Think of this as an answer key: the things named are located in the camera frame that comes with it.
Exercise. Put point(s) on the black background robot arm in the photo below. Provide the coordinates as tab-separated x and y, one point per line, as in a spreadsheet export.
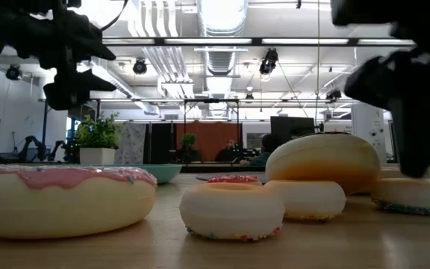
36	147
59	149

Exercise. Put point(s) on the large plain tan donut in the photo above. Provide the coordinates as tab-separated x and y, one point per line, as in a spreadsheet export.
319	160

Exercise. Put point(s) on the large pink frosted donut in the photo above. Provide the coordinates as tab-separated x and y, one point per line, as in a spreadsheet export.
65	209

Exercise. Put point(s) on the grey patterned curtain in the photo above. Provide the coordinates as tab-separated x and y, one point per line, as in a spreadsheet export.
131	143

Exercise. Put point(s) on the small green plant dark pot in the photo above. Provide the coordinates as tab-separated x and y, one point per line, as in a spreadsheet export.
189	143

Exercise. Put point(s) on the small pink sprinkled donut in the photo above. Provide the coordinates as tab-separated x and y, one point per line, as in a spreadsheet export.
233	179

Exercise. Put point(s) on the black ceiling spotlight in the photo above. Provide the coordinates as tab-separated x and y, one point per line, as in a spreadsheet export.
139	67
268	61
333	95
13	72

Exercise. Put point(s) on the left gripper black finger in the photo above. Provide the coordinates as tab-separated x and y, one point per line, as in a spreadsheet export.
90	43
77	89

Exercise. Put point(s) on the small cream donut dark sprinkles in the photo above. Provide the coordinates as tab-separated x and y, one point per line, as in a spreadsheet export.
413	194

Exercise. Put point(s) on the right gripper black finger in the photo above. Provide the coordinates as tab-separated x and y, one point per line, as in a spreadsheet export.
394	80
420	138

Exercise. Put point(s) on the teal bowl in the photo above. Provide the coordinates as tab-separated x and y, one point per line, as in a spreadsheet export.
166	172

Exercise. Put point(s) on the green plant in white pot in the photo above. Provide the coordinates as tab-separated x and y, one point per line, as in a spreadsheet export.
97	138

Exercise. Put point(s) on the white round pillar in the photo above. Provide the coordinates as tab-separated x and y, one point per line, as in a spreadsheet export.
368	130

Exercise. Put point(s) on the black computer monitor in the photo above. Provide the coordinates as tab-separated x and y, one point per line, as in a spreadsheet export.
291	129

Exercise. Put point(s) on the person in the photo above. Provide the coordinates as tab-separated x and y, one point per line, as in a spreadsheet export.
228	151
269	147

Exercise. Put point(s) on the beige shallow plate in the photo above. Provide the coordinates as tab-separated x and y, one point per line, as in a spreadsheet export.
388	172

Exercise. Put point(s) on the black overhead frame beam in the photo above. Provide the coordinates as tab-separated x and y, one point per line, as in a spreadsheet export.
256	41

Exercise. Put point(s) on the black metal stand frame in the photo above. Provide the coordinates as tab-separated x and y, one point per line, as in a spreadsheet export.
211	101

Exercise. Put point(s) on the dark flat plate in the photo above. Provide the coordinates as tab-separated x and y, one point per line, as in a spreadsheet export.
202	177

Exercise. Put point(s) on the orange curtain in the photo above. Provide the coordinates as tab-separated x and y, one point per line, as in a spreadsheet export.
209	140

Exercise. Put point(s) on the small white sprinkled donut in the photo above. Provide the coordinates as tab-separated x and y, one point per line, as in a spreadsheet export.
231	213
312	200

